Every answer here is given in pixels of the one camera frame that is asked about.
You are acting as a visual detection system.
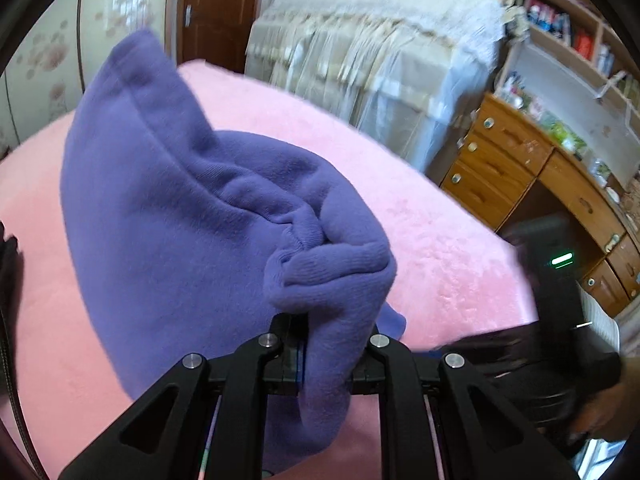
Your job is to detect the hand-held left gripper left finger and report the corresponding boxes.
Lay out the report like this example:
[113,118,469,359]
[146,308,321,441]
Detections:
[57,312,307,480]

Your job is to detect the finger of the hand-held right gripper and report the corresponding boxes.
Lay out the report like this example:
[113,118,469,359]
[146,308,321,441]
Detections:
[425,327,526,368]

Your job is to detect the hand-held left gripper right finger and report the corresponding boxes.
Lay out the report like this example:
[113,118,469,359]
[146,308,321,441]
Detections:
[347,322,581,480]

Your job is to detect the purple sweater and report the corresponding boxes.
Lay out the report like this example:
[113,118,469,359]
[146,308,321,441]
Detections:
[60,29,407,476]

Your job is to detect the person's right hand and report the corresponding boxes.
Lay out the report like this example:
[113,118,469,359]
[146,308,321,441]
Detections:
[569,367,640,442]

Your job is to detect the white paper sheet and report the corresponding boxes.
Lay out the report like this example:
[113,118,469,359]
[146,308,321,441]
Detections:
[577,282,622,358]

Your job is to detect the pink bed blanket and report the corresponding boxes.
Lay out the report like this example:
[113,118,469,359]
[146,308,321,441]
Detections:
[0,59,541,480]

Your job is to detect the wooden desk with drawers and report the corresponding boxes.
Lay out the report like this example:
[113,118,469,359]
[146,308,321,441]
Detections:
[439,92,640,317]

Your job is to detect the green packet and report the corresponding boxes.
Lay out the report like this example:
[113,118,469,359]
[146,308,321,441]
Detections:
[542,112,591,158]

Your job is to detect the black folded garment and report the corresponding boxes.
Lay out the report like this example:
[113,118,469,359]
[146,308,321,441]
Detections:
[0,222,25,398]

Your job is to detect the wooden bookshelf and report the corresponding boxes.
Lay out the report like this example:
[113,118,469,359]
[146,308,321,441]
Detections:
[492,0,640,181]

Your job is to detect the row of books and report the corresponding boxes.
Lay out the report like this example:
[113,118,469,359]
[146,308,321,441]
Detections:
[526,0,573,46]

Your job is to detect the lace cloth covered furniture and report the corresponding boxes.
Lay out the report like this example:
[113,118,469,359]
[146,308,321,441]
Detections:
[244,0,507,173]

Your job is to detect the brown wooden door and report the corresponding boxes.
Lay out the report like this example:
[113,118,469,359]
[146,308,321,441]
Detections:
[176,0,267,70]

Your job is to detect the floral wardrobe sliding doors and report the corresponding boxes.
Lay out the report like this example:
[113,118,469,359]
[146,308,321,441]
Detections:
[0,0,173,157]

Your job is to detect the black cable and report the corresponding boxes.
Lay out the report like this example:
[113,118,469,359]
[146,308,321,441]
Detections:
[0,305,48,480]

